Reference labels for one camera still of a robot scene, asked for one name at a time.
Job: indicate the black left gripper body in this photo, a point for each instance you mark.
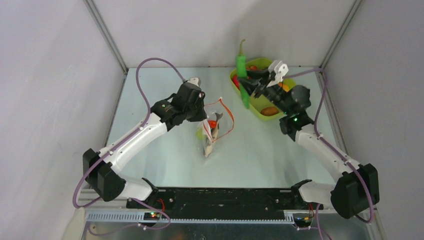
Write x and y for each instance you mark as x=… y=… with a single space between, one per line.
x=195 y=112

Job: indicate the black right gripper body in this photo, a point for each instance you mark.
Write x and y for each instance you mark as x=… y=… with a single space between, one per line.
x=255 y=86

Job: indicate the green cucumber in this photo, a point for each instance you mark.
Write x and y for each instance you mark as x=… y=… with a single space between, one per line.
x=240 y=62

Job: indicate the green pear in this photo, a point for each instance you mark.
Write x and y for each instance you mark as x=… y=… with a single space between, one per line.
x=199 y=133

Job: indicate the clear zip bag orange zipper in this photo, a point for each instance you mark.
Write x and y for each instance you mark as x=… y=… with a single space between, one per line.
x=220 y=122

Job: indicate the orange yellow mango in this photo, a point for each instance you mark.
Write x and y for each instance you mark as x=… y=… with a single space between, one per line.
x=284 y=86

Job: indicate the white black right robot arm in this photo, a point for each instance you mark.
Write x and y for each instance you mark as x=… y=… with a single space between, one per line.
x=356 y=186

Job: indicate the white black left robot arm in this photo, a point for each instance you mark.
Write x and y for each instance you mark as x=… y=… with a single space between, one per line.
x=103 y=168

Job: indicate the red cherry bunch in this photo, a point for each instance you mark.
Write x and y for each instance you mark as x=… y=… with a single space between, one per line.
x=253 y=68

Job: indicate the green plastic bin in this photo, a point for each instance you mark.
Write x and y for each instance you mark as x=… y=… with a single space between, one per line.
x=258 y=102

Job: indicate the red apple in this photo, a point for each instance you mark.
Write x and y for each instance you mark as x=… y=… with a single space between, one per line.
x=235 y=81

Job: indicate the brown kiwi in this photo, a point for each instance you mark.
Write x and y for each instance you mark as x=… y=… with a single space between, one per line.
x=269 y=111

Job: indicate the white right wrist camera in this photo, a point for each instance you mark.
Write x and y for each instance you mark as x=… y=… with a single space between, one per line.
x=277 y=70

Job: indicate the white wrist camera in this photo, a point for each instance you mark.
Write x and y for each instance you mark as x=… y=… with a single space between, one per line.
x=277 y=70
x=194 y=81

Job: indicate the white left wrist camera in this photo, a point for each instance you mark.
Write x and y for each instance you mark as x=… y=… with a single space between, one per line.
x=194 y=81

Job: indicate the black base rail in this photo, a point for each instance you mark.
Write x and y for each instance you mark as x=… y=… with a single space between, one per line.
x=227 y=202

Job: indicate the grey cable duct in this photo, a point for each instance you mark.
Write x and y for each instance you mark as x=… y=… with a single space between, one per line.
x=145 y=217

